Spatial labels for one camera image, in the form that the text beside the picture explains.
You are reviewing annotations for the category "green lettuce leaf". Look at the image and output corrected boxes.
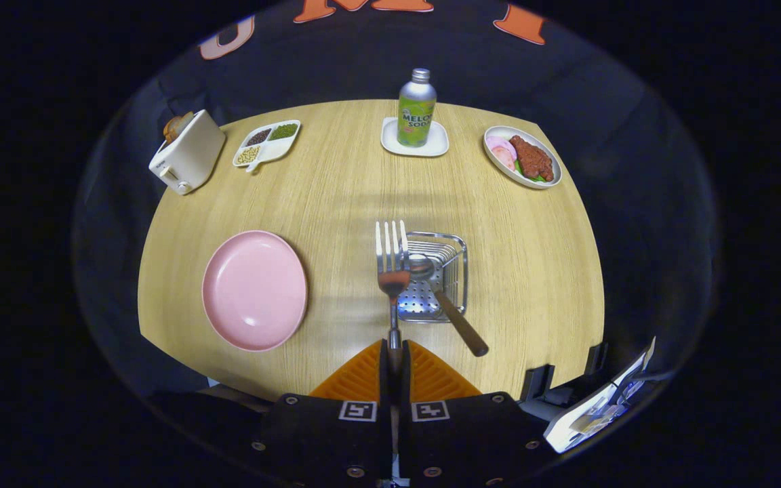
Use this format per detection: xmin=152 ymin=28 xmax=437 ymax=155
xmin=514 ymin=158 xmax=547 ymax=183

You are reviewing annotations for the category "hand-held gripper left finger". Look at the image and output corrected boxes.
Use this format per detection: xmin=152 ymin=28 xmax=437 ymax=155
xmin=253 ymin=339 xmax=391 ymax=487

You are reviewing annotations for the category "brown meat cutlet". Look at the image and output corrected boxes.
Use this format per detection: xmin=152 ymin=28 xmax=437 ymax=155
xmin=509 ymin=136 xmax=555 ymax=182

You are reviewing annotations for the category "toast slice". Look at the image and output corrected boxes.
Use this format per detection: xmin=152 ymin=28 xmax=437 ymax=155
xmin=163 ymin=112 xmax=195 ymax=144

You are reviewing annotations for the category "cream toaster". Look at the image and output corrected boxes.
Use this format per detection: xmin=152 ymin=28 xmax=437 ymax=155
xmin=148 ymin=110 xmax=226 ymax=196

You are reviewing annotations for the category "white divided bean dish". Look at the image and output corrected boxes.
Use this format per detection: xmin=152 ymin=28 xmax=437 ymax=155
xmin=232 ymin=120 xmax=302 ymax=173

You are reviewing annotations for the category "pink round plate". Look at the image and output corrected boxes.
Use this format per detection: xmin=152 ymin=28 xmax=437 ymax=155
xmin=202 ymin=230 xmax=308 ymax=352

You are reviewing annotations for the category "white oval food plate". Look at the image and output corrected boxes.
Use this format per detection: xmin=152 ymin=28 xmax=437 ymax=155
xmin=483 ymin=125 xmax=563 ymax=189

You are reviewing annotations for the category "white square saucer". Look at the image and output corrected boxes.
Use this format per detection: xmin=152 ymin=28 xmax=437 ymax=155
xmin=381 ymin=117 xmax=449 ymax=158

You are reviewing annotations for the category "perforated metal basket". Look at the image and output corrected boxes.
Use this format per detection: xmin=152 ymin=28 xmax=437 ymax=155
xmin=394 ymin=232 xmax=468 ymax=323

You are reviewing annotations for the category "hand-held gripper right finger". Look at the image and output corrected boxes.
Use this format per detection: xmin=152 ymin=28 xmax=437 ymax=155
xmin=400 ymin=339 xmax=562 ymax=487

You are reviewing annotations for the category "black stand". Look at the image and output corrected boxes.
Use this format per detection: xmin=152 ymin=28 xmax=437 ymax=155
xmin=519 ymin=342 xmax=608 ymax=407

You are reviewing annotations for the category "metal spoon with brown handle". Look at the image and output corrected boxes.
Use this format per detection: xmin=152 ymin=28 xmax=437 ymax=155
xmin=409 ymin=254 xmax=489 ymax=358

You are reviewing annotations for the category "metal fork with brown handle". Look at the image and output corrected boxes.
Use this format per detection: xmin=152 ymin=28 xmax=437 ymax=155
xmin=375 ymin=220 xmax=412 ymax=380

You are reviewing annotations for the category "green soda bottle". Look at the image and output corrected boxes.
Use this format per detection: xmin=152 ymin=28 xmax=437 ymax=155
xmin=397 ymin=68 xmax=437 ymax=148

